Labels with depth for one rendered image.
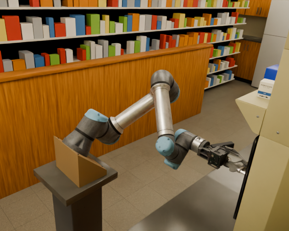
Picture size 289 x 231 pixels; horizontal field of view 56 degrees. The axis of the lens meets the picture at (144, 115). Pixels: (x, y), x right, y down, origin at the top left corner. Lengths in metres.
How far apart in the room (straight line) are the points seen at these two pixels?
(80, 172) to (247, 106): 0.81
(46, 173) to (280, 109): 1.14
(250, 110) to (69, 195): 0.89
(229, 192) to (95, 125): 0.76
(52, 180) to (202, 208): 0.75
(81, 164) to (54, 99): 1.42
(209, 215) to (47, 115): 1.85
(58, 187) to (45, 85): 1.35
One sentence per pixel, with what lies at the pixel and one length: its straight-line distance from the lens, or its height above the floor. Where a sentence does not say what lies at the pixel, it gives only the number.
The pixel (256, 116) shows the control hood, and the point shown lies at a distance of 1.01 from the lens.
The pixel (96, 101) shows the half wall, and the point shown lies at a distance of 2.95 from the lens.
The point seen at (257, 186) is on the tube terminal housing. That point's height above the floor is 1.21.
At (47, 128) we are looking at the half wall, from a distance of 2.76.
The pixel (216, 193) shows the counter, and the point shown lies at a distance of 1.46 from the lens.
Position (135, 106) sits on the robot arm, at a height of 1.26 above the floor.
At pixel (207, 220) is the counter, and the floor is 0.94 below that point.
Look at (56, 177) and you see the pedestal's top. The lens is 1.50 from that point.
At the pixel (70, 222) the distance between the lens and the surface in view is 1.61.
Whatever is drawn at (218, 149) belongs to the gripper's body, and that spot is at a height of 1.23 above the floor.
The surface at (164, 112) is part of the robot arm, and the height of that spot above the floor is 1.34.
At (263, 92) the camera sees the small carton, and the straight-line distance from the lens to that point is 1.08.
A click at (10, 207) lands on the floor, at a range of 2.83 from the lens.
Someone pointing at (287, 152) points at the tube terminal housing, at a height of 1.39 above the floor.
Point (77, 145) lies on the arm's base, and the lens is 1.39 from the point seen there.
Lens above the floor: 1.85
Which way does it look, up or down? 25 degrees down
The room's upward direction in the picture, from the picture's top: 4 degrees clockwise
